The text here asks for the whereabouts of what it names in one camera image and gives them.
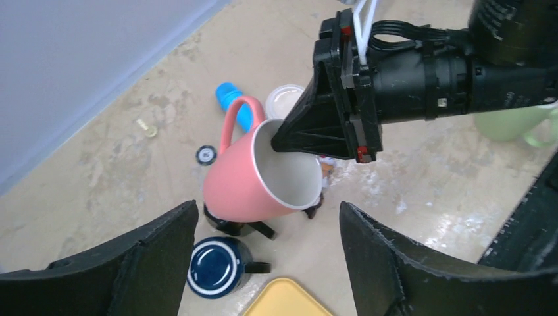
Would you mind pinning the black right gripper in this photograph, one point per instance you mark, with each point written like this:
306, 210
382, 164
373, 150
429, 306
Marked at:
408, 73

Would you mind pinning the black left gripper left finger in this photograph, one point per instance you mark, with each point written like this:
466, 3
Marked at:
142, 272

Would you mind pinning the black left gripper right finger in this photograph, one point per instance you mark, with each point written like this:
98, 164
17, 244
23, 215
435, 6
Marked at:
392, 274

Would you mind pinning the navy blue mug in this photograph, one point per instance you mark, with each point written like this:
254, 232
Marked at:
220, 266

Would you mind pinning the light green mug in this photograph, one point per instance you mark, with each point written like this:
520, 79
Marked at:
511, 124

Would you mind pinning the black faceted mug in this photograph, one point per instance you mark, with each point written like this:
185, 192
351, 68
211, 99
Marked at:
236, 229

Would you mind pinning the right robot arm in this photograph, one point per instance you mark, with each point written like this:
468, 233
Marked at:
513, 56

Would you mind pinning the small toy figurine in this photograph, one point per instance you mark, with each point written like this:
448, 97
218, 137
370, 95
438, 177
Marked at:
328, 165

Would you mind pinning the white round lid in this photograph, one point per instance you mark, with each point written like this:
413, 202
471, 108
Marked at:
282, 100

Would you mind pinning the yellow tray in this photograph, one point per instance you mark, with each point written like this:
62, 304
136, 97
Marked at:
283, 296

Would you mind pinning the dark poker chip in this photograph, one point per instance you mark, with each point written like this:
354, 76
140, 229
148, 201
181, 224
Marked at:
206, 155

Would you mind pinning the small yellow peg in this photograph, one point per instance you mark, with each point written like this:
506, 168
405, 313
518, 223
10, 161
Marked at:
150, 131

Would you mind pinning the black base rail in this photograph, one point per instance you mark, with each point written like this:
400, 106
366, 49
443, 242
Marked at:
527, 241

